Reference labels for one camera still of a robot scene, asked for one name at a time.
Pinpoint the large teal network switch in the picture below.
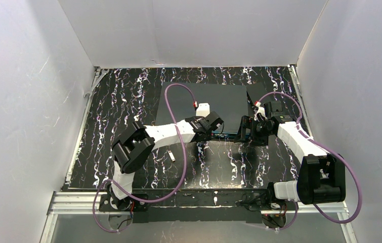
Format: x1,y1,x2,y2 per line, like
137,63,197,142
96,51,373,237
167,83,248,136

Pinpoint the small silver plug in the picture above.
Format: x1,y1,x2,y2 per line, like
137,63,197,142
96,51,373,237
168,150,176,163

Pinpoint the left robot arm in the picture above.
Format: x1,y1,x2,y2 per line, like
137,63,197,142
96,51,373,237
110,111,224,200

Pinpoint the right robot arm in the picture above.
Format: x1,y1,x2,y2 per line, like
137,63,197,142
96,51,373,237
234,101,346,205

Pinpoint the metal wrench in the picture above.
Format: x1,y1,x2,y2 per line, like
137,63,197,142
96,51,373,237
83,68,109,98

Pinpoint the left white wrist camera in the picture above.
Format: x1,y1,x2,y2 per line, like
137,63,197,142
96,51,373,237
195,103,210,117

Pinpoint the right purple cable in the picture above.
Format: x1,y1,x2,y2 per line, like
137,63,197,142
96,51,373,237
254,91,363,232

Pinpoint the purple cable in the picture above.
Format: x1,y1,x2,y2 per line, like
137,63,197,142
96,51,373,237
92,83,199,234
254,91,363,232

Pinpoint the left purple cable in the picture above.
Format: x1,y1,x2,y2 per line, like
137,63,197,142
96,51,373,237
92,83,199,234

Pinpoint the small black network switch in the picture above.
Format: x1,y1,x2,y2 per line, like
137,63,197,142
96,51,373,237
245,83,269,116

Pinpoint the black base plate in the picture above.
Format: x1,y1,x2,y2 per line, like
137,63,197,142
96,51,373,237
96,189,296,227

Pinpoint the aluminium front rail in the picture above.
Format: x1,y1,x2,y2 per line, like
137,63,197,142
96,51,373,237
47,190,350,216

